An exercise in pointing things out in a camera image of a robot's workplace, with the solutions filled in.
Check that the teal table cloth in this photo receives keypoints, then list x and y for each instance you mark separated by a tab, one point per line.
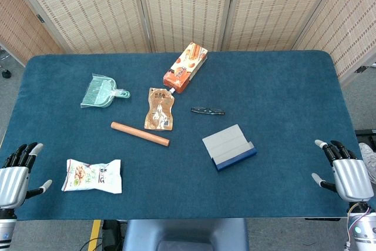
264	101

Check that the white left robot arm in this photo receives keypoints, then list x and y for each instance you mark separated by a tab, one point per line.
6	227

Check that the black metal stand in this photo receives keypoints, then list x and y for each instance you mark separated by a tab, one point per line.
365	132

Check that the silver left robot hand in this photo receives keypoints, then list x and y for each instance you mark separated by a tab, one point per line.
13	186

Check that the white snack bag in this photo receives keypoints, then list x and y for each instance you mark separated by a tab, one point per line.
94	176

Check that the yellow floor tape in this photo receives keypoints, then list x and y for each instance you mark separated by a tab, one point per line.
94	233

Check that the woven bamboo folding screen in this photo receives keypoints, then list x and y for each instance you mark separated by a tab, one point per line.
188	7

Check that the brown spout pouch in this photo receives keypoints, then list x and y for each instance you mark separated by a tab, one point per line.
158	110

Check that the wooden rolling pin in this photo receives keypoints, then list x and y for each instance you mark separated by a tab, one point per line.
138	133

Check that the black chair caster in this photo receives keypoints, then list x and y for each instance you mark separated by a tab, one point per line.
6	73

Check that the blue-grey robot torso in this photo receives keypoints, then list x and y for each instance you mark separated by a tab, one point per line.
185	233

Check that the green dustpan in plastic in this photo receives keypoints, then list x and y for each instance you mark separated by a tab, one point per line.
98	93

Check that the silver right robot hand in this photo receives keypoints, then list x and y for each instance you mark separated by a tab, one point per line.
352	179

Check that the black eyeglasses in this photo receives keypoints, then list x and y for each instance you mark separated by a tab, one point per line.
198	110

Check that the white sneaker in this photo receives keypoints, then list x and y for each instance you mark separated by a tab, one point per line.
371	160

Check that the orange biscuit box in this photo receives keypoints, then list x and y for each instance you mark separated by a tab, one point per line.
183	68

